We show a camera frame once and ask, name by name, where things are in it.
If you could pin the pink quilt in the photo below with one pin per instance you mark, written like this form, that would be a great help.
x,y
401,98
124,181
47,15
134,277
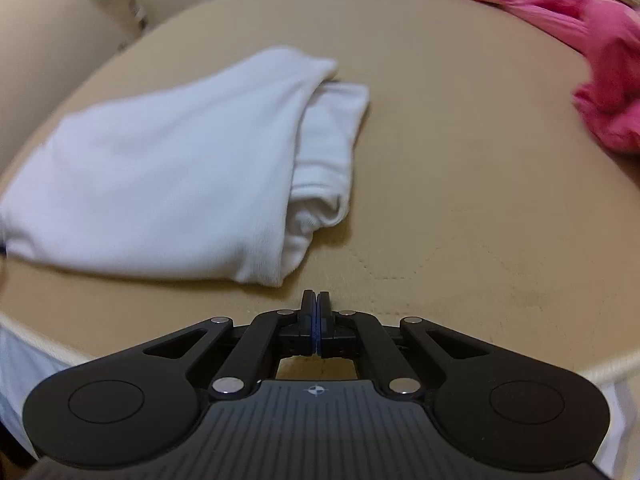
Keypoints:
x,y
580,25

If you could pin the white long-sleeved shirt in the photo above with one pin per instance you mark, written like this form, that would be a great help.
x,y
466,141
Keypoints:
x,y
190,170

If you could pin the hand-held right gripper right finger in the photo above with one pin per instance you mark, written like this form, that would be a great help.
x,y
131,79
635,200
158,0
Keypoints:
x,y
325,316

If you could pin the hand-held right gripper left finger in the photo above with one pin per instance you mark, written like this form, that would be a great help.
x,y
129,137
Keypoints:
x,y
309,316

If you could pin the beige quilted bed mat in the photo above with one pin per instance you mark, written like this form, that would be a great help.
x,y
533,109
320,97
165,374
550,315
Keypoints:
x,y
450,170

